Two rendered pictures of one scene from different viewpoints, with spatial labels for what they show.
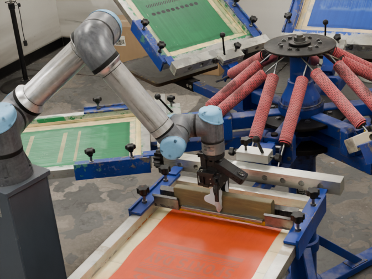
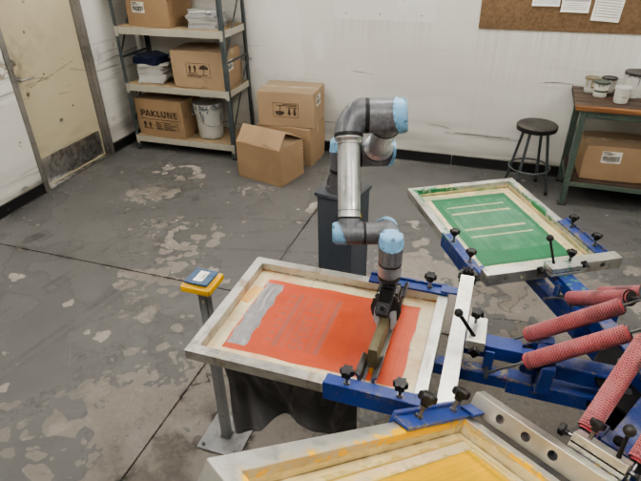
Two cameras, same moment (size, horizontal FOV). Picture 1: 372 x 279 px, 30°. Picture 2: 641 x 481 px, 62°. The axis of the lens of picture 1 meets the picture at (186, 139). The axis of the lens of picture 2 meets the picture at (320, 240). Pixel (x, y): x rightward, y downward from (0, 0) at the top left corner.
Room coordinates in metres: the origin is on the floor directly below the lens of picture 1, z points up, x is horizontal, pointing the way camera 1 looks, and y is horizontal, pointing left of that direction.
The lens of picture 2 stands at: (1.59, -1.43, 2.20)
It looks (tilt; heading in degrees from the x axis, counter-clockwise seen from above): 32 degrees down; 81
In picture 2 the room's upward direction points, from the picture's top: 1 degrees counter-clockwise
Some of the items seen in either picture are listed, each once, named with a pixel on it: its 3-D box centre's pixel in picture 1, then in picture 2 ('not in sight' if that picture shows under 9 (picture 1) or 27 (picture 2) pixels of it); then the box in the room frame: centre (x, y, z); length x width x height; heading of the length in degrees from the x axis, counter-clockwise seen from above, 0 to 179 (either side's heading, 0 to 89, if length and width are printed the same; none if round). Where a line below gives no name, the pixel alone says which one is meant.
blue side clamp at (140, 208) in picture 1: (156, 197); (407, 288); (2.18, 0.13, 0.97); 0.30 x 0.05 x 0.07; 151
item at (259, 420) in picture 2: not in sight; (292, 407); (1.69, -0.16, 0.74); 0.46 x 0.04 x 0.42; 151
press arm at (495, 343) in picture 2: (260, 158); (492, 346); (2.33, -0.27, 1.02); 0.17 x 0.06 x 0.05; 151
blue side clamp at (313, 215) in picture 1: (305, 224); (372, 395); (1.91, -0.36, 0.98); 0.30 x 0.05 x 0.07; 151
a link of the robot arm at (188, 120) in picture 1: (179, 128); (382, 233); (2.03, 0.02, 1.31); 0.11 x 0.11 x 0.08; 79
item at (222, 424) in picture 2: not in sight; (216, 365); (1.40, 0.37, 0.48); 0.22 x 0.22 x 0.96; 61
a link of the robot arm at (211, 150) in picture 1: (212, 146); (388, 269); (2.03, -0.08, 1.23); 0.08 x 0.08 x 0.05
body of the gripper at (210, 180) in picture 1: (212, 168); (388, 288); (2.03, -0.08, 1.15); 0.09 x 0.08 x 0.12; 61
